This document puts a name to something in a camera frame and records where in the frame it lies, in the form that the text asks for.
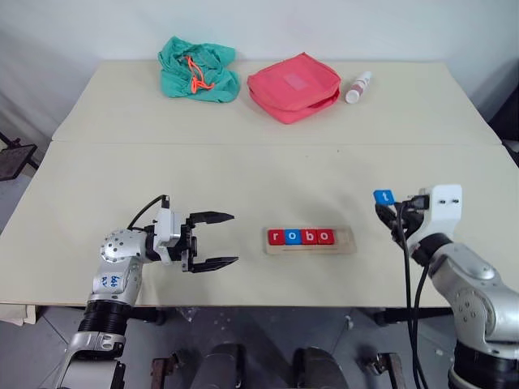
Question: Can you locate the white table leg bracket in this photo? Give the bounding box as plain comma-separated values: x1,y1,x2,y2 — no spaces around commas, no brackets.
0,303,37,327

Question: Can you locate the clear plastic wrap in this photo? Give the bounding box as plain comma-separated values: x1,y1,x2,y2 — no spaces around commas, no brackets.
178,306,203,324

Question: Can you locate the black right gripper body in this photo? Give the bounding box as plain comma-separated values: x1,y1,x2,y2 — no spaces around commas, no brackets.
389,193,431,241

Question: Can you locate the blue letter tile t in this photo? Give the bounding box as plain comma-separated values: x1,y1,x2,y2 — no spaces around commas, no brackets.
372,188,396,207

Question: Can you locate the wooden tile tray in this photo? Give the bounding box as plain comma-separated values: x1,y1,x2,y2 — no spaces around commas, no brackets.
264,226,358,256

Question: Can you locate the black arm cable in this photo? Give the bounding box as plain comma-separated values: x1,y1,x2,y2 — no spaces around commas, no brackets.
126,194,171,233
394,197,432,389

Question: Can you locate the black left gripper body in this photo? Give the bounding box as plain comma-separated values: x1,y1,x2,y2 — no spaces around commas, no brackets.
179,217,200,273

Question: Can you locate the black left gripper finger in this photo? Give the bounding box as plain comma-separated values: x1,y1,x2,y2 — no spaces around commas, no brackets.
190,255,240,276
186,210,236,229

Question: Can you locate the orange drawstring cord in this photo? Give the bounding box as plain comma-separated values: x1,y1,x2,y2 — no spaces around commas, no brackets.
184,55,216,94

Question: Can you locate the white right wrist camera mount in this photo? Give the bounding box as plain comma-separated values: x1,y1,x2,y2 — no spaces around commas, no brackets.
405,184,464,254

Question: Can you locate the white bottle with pink label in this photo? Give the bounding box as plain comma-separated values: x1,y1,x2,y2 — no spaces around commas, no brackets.
345,71,373,105

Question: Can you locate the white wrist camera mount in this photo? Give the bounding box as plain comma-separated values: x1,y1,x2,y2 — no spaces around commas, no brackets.
405,184,464,254
152,205,187,265

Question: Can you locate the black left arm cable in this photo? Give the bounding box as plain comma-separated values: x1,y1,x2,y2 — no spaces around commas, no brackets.
126,194,171,233

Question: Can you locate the green drawstring cloth bag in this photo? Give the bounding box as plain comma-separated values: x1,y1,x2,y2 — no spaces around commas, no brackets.
157,36,241,105

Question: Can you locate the rusty metal bracket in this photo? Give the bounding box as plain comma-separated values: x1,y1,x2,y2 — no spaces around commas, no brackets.
150,351,192,389
362,351,405,389

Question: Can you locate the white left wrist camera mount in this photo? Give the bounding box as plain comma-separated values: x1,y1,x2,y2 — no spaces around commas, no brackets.
152,205,187,265

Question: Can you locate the black metal stand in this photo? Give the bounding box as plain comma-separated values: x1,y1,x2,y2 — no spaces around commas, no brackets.
0,130,40,182

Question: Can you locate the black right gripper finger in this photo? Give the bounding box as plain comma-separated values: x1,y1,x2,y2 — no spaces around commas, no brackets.
374,203,401,223
380,215,403,237

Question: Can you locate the dark rounded shape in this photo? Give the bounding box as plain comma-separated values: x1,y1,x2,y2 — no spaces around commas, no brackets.
189,343,247,389
291,347,350,389

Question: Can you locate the pink zippered fabric pouch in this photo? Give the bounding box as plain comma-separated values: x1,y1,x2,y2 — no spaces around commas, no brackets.
246,51,341,126

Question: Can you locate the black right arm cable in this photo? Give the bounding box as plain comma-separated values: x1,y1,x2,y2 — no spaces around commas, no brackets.
394,197,432,389

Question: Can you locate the dark furniture piece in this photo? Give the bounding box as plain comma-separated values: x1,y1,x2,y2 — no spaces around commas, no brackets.
487,59,519,168

